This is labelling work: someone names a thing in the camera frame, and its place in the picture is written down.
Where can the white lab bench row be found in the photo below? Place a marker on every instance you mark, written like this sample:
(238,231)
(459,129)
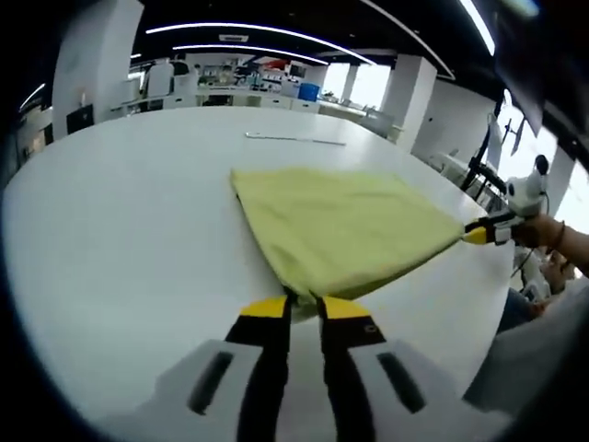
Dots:
(257,99)

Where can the long ceiling light strip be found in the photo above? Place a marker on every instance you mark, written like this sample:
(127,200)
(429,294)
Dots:
(248,49)
(257,30)

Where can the person's right hand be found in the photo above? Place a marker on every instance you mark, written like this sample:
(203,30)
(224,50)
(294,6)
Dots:
(538,230)

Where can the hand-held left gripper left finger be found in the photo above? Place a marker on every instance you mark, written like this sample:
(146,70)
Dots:
(267,350)

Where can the white square pillar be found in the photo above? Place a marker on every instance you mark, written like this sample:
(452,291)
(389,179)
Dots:
(92,60)

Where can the black cabinet box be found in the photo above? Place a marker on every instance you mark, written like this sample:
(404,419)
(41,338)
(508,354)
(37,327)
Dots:
(80,119)

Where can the yellow and blue garment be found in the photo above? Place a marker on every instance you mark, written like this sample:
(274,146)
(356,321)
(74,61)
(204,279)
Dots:
(340,221)

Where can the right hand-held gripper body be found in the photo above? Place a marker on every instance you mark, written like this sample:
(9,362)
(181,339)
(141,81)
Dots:
(527,193)

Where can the black stand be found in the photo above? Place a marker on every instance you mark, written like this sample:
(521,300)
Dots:
(481,161)

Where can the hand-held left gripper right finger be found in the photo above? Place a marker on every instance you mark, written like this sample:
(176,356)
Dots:
(345,350)

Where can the blue container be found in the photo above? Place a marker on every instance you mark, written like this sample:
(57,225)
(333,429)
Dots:
(308,91)

